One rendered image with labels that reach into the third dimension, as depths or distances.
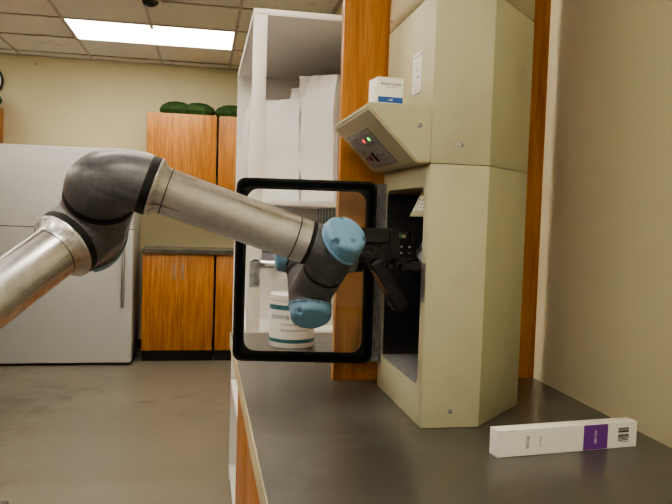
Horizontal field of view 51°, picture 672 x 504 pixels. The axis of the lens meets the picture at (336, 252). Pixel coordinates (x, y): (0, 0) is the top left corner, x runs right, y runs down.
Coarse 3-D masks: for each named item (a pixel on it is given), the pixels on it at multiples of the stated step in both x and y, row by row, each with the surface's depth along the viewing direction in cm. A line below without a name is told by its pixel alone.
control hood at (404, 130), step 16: (368, 112) 123; (384, 112) 121; (400, 112) 122; (416, 112) 122; (336, 128) 150; (352, 128) 139; (368, 128) 130; (384, 128) 122; (400, 128) 122; (416, 128) 122; (384, 144) 130; (400, 144) 122; (416, 144) 122; (400, 160) 130; (416, 160) 123
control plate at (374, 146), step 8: (352, 136) 144; (360, 136) 139; (368, 136) 134; (352, 144) 149; (360, 144) 144; (368, 144) 139; (376, 144) 134; (360, 152) 149; (368, 152) 143; (376, 152) 138; (384, 152) 134; (384, 160) 138; (392, 160) 134
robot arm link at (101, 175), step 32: (96, 160) 109; (128, 160) 108; (160, 160) 110; (64, 192) 111; (96, 192) 108; (128, 192) 108; (160, 192) 109; (192, 192) 110; (224, 192) 113; (192, 224) 113; (224, 224) 112; (256, 224) 113; (288, 224) 114; (320, 224) 117; (352, 224) 117; (288, 256) 116; (320, 256) 115; (352, 256) 115
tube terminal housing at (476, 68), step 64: (448, 0) 122; (448, 64) 123; (512, 64) 131; (448, 128) 123; (512, 128) 133; (448, 192) 124; (512, 192) 135; (448, 256) 125; (512, 256) 137; (448, 320) 125; (512, 320) 139; (384, 384) 150; (448, 384) 126; (512, 384) 141
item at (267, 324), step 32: (256, 192) 152; (288, 192) 152; (320, 192) 153; (352, 192) 153; (256, 256) 153; (256, 288) 153; (352, 288) 154; (256, 320) 154; (288, 320) 154; (352, 320) 154
